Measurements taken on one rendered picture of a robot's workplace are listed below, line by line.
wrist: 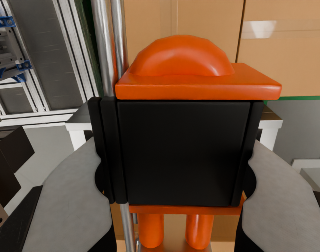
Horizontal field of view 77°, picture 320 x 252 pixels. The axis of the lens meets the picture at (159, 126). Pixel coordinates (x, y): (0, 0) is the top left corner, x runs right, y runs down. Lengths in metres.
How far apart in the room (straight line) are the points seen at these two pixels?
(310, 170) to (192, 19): 1.43
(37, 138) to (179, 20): 1.31
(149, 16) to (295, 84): 0.50
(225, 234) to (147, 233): 0.30
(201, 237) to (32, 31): 1.09
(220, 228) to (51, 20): 1.01
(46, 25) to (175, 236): 1.03
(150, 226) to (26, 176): 1.80
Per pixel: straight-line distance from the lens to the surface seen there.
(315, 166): 1.84
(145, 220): 0.17
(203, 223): 0.17
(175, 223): 0.21
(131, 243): 0.18
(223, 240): 0.46
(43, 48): 1.14
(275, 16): 0.71
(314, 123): 1.64
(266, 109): 0.80
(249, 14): 0.68
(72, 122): 0.72
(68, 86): 1.14
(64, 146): 1.61
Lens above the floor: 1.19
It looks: 62 degrees down
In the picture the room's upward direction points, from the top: 176 degrees counter-clockwise
